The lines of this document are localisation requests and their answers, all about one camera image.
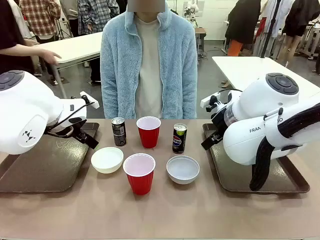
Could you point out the person in orange trousers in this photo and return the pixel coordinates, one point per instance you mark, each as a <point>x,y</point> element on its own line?
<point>243,22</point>

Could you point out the wooden desk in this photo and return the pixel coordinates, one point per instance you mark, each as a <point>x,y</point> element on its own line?
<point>200,32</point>

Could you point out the grey bowl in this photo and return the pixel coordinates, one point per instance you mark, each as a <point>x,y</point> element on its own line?
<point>183,170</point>

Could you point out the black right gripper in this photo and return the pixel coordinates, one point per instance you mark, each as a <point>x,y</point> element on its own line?
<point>218,125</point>

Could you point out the person in blue fleece jacket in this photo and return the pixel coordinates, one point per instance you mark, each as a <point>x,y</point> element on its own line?
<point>120,62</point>

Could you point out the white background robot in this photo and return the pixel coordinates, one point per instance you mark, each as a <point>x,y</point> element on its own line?
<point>191,10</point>

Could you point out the large white table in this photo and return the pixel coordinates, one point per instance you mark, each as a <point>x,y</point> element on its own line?
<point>250,70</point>

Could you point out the person in black jacket, bare legs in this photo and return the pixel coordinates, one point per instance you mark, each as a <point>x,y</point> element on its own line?
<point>300,17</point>

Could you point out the red plastic cup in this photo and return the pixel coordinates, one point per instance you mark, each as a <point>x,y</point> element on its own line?
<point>139,177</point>
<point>149,136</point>

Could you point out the person in beige top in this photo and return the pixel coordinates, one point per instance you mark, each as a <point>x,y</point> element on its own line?
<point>71,12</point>

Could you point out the person in red plaid shirt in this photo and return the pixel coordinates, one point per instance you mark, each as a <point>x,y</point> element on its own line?
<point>40,17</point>

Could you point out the person in blue plaid shirt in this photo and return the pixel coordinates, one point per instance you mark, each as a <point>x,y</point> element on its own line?
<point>97,15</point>

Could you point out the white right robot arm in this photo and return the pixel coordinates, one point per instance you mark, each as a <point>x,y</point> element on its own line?
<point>262,100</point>

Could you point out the white bowl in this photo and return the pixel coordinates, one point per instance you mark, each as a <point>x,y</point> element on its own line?
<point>107,160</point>

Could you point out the hanging white coat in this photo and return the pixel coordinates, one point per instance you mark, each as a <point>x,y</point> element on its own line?
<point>265,30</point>

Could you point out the bystander's bare hand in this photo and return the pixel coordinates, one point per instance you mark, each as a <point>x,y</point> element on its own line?
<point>51,57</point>

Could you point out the black Pepsi soda can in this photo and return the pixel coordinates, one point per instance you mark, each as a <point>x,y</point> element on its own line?
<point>119,132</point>
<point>179,140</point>

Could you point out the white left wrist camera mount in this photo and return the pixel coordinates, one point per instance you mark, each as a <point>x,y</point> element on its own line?
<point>91,103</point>

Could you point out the brown plastic tray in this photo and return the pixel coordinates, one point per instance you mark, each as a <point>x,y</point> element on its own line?
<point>50,165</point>
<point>237,176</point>

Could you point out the white folding table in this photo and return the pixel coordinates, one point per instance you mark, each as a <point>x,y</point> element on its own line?
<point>75,47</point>

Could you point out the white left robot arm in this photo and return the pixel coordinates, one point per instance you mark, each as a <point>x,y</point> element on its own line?
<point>25,105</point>

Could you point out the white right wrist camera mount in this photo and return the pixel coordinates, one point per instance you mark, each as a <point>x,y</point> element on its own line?
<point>209,99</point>

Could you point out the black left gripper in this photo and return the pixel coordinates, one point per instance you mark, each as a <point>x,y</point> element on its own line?
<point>79,130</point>

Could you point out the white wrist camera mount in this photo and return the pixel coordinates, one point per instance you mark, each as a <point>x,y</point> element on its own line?
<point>91,103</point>
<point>209,99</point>

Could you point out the black stand pole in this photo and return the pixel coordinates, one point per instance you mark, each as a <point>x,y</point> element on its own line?
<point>271,27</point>

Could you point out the person in white top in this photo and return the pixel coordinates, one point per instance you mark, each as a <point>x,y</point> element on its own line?
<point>18,17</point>

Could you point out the person in black t-shirt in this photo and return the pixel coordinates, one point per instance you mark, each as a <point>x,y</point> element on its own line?
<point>7,30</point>

